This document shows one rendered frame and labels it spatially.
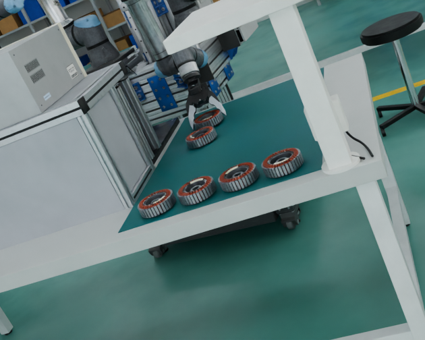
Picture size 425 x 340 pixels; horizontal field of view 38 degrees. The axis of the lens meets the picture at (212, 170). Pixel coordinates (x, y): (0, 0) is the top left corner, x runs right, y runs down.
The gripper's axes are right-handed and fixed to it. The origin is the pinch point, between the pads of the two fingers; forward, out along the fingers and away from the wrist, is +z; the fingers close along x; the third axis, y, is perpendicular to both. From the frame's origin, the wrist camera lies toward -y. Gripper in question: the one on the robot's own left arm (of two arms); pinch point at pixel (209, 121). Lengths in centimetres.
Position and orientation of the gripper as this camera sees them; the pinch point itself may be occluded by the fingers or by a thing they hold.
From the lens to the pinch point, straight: 235.3
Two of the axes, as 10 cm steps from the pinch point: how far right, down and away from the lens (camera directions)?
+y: 1.6, 1.2, 9.8
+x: -9.2, 3.9, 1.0
